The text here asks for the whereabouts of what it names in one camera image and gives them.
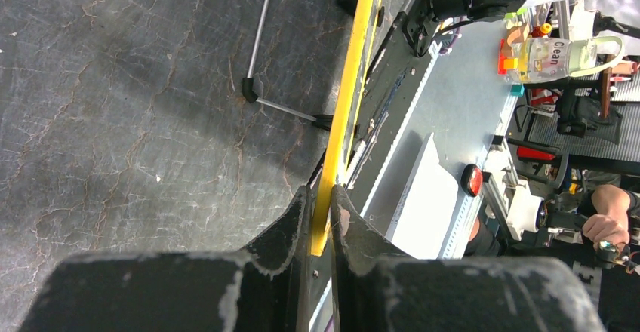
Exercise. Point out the whiteboard wire stand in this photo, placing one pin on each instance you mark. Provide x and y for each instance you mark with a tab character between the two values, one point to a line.
294	56

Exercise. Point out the white paper sheet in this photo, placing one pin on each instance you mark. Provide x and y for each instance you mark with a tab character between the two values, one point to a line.
423	214

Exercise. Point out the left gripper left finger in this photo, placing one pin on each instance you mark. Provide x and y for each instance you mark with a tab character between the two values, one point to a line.
263	286

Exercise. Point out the yellow framed whiteboard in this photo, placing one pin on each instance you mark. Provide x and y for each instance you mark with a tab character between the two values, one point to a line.
348	100

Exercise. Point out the red emergency button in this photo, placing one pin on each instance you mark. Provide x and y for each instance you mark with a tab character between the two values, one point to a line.
471	180

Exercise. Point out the person hand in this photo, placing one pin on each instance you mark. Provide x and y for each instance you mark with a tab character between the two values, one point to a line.
611	228

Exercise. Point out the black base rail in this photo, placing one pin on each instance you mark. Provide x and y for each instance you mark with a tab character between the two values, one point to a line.
399	63

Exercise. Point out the clear spray bottle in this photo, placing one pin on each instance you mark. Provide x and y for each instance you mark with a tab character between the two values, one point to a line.
542	60

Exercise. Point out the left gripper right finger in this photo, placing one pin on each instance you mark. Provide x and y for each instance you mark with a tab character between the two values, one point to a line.
378	287

